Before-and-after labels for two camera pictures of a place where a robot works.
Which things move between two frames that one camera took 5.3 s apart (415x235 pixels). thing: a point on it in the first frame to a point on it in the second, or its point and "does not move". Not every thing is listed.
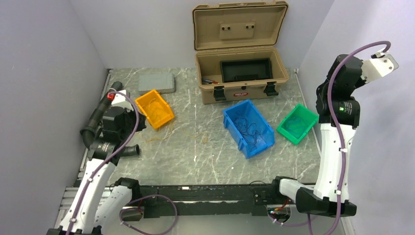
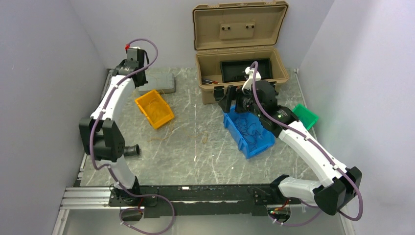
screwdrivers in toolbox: (208, 81) does not move
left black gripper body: (131, 119) to (141, 83)
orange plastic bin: (158, 111) does not move
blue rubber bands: (249, 131) does not move
